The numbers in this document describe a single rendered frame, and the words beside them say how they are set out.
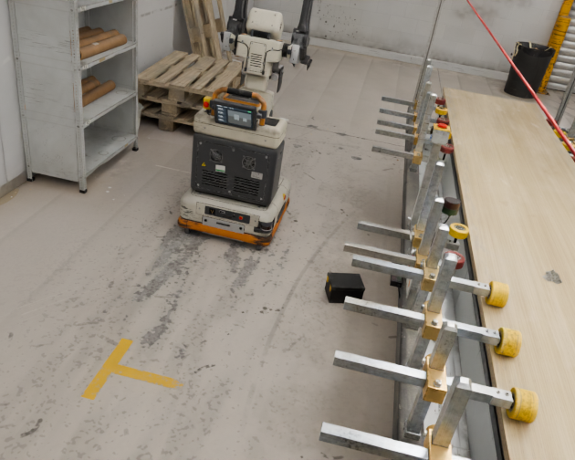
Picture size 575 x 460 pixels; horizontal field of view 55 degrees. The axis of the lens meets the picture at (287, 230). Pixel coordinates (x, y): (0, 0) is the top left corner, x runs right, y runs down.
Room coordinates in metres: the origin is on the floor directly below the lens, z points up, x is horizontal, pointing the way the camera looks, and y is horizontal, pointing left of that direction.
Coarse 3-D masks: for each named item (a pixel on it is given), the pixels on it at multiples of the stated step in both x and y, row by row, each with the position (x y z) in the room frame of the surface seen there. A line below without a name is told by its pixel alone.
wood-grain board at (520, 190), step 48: (480, 96) 4.33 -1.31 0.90; (480, 144) 3.19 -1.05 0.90; (528, 144) 3.33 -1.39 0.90; (480, 192) 2.48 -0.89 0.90; (528, 192) 2.58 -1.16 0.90; (480, 240) 1.99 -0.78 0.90; (528, 240) 2.06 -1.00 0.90; (528, 288) 1.68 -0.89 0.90; (528, 336) 1.41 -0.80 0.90; (528, 384) 1.19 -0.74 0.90; (528, 432) 1.01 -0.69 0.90
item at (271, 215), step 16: (192, 192) 3.20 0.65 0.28; (288, 192) 3.57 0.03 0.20; (192, 208) 3.09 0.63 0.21; (240, 208) 3.08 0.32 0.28; (256, 208) 3.11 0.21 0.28; (272, 208) 3.15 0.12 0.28; (192, 224) 3.09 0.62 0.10; (208, 224) 3.08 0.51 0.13; (224, 224) 3.06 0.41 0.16; (240, 224) 3.05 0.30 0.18; (272, 224) 3.07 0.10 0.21; (240, 240) 3.05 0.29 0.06; (256, 240) 3.03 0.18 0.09
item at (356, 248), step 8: (344, 248) 1.85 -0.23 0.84; (352, 248) 1.85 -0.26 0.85; (360, 248) 1.85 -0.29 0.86; (368, 248) 1.85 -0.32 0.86; (376, 248) 1.86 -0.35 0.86; (376, 256) 1.84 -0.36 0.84; (384, 256) 1.84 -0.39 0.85; (392, 256) 1.83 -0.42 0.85; (400, 256) 1.83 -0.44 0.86; (408, 256) 1.84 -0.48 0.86; (408, 264) 1.82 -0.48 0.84; (440, 264) 1.82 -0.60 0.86
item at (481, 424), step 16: (448, 160) 3.20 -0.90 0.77; (448, 176) 3.02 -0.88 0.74; (448, 192) 2.87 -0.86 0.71; (448, 224) 2.58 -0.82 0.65; (464, 224) 2.25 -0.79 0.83; (464, 240) 2.14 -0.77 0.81; (464, 256) 2.04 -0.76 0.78; (464, 272) 1.95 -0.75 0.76; (464, 304) 1.79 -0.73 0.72; (464, 320) 1.71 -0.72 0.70; (480, 320) 1.54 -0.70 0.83; (464, 352) 1.57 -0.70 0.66; (480, 352) 1.41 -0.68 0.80; (464, 368) 1.50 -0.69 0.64; (480, 368) 1.36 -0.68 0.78; (480, 384) 1.30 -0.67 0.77; (480, 416) 1.20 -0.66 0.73; (496, 416) 1.11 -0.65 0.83; (480, 432) 1.16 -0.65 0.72; (496, 432) 1.07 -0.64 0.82; (480, 448) 1.11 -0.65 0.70; (496, 448) 1.03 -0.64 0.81
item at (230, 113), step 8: (216, 104) 3.09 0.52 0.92; (224, 104) 3.08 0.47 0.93; (232, 104) 3.07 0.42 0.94; (240, 104) 3.07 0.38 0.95; (216, 112) 3.12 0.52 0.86; (224, 112) 3.10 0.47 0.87; (232, 112) 3.09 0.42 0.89; (240, 112) 3.08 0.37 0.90; (248, 112) 3.07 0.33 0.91; (256, 112) 3.13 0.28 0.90; (264, 112) 3.12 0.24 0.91; (216, 120) 3.14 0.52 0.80; (224, 120) 3.13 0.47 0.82; (232, 120) 3.12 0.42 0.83; (240, 120) 3.11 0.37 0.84; (248, 120) 3.09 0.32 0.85; (248, 128) 3.12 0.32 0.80
